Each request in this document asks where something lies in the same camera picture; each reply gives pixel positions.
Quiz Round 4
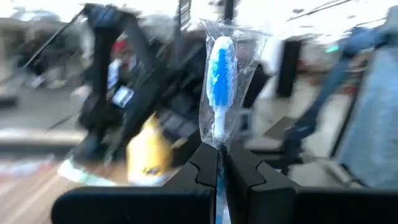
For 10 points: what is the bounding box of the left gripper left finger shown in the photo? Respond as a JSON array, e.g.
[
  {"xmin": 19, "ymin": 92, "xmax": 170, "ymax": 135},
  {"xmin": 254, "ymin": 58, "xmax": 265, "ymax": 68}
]
[{"xmin": 51, "ymin": 142, "xmax": 218, "ymax": 224}]

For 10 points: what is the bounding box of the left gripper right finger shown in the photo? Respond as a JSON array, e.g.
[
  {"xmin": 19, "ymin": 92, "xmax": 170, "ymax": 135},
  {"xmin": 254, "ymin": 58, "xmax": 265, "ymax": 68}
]
[{"xmin": 226, "ymin": 142, "xmax": 398, "ymax": 224}]

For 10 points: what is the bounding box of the yellow canister with white lid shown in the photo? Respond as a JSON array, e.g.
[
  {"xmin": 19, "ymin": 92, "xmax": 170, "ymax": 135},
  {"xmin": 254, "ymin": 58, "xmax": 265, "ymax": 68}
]
[{"xmin": 126, "ymin": 113, "xmax": 174, "ymax": 187}]

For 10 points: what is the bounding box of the blue toothbrush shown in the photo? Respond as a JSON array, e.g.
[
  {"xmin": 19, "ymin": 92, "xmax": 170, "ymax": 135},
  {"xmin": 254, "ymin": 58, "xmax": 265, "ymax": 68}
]
[{"xmin": 198, "ymin": 18, "xmax": 273, "ymax": 224}]

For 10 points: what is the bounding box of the yellow green toothbrush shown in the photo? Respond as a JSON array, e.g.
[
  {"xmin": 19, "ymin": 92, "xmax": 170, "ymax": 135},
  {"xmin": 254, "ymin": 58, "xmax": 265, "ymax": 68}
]
[{"xmin": 57, "ymin": 157, "xmax": 118, "ymax": 187}]

